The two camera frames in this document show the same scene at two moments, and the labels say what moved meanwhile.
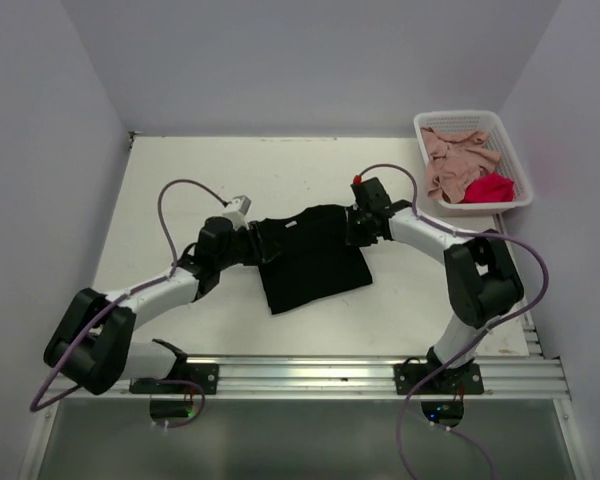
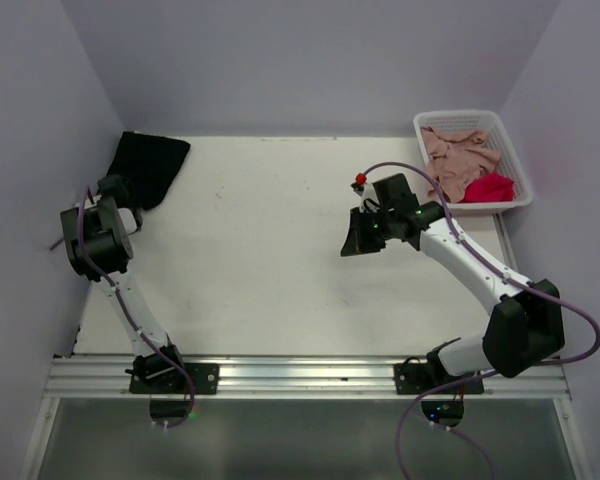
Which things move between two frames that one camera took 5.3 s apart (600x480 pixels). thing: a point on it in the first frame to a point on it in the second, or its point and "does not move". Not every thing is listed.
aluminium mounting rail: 519,378 does not move
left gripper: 253,237 to 128,189
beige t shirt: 453,158 does not move
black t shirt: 314,259 to 148,165
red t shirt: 492,187 does not move
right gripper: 352,237 does not move
